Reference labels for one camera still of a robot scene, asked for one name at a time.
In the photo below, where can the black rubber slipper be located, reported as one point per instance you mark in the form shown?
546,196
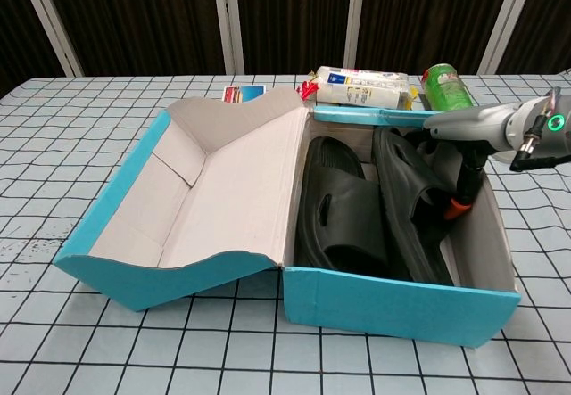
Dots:
401,167
343,208

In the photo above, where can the light blue shoebox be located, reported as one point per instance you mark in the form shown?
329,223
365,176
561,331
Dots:
223,190

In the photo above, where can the blue red postcard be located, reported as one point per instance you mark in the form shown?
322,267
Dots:
243,92

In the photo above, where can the white partition post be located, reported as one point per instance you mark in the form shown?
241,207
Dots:
506,16
49,20
229,20
357,16

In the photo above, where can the white pack with blue logo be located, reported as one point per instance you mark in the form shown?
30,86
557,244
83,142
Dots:
357,94

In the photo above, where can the white grid-patterned table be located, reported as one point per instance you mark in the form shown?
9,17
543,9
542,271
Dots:
134,350

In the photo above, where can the green cylindrical can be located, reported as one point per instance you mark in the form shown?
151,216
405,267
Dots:
446,87

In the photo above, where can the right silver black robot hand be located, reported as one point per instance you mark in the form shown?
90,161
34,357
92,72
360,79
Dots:
468,120

